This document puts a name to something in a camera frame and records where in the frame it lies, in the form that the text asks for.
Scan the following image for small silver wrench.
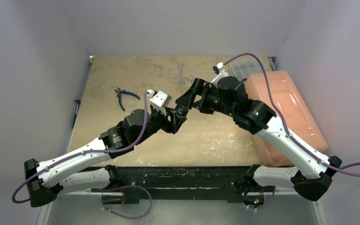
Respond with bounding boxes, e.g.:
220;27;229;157
178;63;185;86

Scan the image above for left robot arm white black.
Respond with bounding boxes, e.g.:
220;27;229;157
24;106;188;208

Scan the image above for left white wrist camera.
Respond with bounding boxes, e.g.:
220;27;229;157
147;89;172;116

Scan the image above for pink plastic toolbox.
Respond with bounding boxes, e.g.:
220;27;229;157
245;70;328;167

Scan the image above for large silver wrench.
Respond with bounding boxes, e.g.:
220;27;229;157
187;76;195;83

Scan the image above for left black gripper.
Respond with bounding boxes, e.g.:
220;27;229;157
135;106;185;145

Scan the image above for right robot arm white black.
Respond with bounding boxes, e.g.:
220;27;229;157
175;76;342;201

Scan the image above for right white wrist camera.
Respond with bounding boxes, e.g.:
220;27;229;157
211;62;229;86

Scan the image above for black padlock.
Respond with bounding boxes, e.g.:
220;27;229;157
175;104;189;117

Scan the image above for clear plastic organizer box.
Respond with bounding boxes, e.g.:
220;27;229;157
228;56;276;81

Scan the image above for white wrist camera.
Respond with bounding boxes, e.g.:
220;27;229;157
211;62;229;86
147;89;172;116

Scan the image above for blue handle pliers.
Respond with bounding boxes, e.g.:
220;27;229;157
114;88;141;112

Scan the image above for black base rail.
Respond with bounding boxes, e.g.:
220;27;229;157
103;166;282;204

